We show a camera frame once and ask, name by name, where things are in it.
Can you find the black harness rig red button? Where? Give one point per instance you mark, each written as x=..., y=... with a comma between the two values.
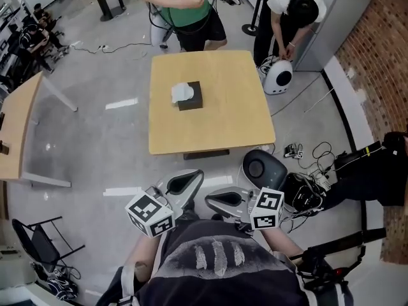
x=315, y=266

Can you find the black folding chair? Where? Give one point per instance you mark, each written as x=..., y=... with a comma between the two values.
x=43, y=244

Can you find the open grey pod case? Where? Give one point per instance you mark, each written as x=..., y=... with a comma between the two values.
x=267, y=171

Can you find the wooden desk white legs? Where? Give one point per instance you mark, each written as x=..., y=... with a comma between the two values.
x=19, y=123

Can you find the small brown desk object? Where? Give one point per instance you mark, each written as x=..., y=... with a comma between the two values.
x=4, y=148
x=2, y=121

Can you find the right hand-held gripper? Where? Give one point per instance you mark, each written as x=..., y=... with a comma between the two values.
x=266, y=202

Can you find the person's left forearm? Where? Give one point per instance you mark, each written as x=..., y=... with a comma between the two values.
x=143, y=257

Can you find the black tissue box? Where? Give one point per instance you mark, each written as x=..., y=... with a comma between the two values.
x=194, y=102

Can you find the white power strip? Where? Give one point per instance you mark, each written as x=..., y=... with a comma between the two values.
x=102, y=47

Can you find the white cabinet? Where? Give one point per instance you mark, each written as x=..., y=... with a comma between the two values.
x=16, y=266

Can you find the square wooden pedestal table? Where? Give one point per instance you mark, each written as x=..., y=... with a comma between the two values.
x=223, y=107

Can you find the black stanchion post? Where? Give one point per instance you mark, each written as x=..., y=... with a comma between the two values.
x=252, y=29

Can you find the dark blue patterned bag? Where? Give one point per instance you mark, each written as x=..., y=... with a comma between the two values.
x=62, y=287

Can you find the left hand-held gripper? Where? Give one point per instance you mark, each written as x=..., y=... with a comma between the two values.
x=150, y=209

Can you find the white pod backpack case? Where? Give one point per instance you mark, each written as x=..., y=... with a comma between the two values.
x=274, y=78
x=157, y=35

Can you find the white wall socket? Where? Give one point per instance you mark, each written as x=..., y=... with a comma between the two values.
x=350, y=73

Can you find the person's right forearm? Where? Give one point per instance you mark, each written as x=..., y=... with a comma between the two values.
x=283, y=244

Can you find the small tagged device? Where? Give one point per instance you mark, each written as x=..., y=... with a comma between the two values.
x=293, y=151

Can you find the white tissue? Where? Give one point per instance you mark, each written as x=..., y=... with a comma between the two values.
x=181, y=92

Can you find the black box yellow label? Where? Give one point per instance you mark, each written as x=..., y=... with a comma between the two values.
x=357, y=155

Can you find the grey metal cabinet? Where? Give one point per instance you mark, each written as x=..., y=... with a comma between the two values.
x=341, y=18

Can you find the person's black printed t-shirt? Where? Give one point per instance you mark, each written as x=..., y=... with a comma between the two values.
x=223, y=285

